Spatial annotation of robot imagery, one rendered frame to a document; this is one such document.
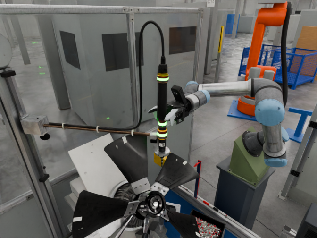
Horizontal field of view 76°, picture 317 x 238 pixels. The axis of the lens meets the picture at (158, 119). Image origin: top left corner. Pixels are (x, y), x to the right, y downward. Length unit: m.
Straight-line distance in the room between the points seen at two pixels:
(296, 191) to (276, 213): 0.35
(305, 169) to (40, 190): 2.52
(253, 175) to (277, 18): 3.55
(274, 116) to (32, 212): 1.55
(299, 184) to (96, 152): 2.35
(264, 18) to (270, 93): 3.64
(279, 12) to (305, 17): 6.87
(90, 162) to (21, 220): 0.68
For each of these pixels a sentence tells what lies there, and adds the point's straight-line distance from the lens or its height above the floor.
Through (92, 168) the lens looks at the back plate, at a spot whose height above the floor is 1.26.
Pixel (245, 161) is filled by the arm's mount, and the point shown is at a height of 1.15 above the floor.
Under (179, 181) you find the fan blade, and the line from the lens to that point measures 1.16.
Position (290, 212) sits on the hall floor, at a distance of 2.97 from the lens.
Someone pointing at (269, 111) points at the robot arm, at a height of 1.64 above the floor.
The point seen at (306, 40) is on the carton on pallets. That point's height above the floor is 1.16.
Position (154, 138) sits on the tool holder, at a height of 1.53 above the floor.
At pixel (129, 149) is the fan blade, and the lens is 1.05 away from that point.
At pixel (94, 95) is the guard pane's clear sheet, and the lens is 1.49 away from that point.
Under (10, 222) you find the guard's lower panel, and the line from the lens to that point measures 1.69.
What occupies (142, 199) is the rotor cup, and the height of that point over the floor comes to 1.24.
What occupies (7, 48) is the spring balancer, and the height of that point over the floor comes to 1.88.
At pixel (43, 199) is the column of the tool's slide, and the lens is 1.45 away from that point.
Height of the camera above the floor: 2.02
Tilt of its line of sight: 28 degrees down
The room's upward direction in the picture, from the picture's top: straight up
